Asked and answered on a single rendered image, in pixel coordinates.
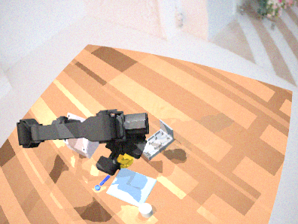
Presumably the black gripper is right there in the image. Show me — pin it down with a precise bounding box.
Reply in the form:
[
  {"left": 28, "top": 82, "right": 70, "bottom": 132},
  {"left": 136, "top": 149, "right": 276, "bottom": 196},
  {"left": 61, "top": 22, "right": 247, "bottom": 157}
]
[{"left": 96, "top": 141, "right": 122, "bottom": 176}]

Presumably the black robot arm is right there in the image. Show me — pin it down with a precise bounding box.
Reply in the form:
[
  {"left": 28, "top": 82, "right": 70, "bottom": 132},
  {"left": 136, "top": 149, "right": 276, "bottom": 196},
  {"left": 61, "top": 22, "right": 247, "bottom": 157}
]
[{"left": 17, "top": 109, "right": 149, "bottom": 159}]

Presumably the yellow plate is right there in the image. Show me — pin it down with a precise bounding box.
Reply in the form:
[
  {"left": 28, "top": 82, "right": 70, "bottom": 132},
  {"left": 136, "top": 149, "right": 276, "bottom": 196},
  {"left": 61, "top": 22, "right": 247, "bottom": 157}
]
[{"left": 117, "top": 154, "right": 134, "bottom": 168}]

